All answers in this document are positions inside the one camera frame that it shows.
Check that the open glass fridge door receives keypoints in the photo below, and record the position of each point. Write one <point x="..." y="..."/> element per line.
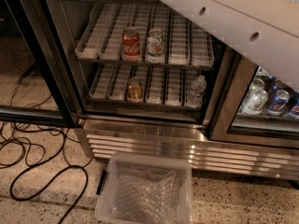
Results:
<point x="34" y="85"/>

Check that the clear plastic storage bin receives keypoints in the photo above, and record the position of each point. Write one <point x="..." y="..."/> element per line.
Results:
<point x="109" y="183"/>

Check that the middle shelf tray rack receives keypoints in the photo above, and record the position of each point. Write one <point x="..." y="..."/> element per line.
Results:
<point x="184" y="42"/>

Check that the bottom shelf tray rack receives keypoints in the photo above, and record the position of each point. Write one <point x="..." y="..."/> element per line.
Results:
<point x="161" y="85"/>

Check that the bubble wrap sheet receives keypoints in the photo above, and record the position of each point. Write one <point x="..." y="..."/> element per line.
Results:
<point x="147" y="196"/>

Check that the clear water bottle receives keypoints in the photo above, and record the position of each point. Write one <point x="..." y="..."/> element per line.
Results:
<point x="195" y="94"/>

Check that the white can behind glass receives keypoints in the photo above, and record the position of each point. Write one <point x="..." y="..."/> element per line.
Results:
<point x="255" y="98"/>

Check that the red cola can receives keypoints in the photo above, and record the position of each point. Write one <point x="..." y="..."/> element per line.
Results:
<point x="130" y="45"/>

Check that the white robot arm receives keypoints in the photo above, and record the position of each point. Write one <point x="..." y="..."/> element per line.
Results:
<point x="264" y="31"/>

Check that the white green soda can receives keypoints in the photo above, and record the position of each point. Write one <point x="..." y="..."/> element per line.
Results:
<point x="155" y="46"/>

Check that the closed right fridge door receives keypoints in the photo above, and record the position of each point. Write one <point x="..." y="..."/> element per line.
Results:
<point x="257" y="130"/>

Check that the blue pepsi can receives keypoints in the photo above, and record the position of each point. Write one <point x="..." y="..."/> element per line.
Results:
<point x="292" y="108"/>
<point x="277" y="102"/>

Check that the stainless steel fridge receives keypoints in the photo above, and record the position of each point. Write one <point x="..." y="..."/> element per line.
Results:
<point x="156" y="131"/>

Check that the gold brown can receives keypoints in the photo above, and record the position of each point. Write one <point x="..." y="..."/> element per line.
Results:
<point x="135" y="92"/>

